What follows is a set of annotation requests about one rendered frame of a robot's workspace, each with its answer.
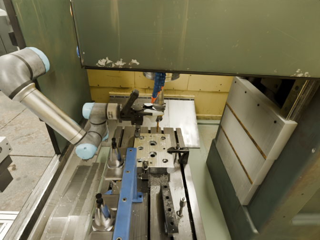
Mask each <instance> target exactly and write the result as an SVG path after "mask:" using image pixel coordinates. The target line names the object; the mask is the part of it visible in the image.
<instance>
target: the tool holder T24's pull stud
mask: <svg viewBox="0 0 320 240"><path fill-rule="evenodd" d="M101 197H102V194H101V193H98V194H96V199H97V200H96V203H97V206H98V207H102V206H103V204H104V202H103V198H101Z"/></svg>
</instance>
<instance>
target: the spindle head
mask: <svg viewBox="0 0 320 240"><path fill-rule="evenodd" d="M71 5H72V11H73V16H74V22H75V28H76V33H77V39H78V45H79V50H80V58H81V63H82V66H85V67H84V69H90V70H119V71H138V72H157V73H177V74H196V75H216V76H235V77H255V78H274V79H293V80H320V0H71Z"/></svg>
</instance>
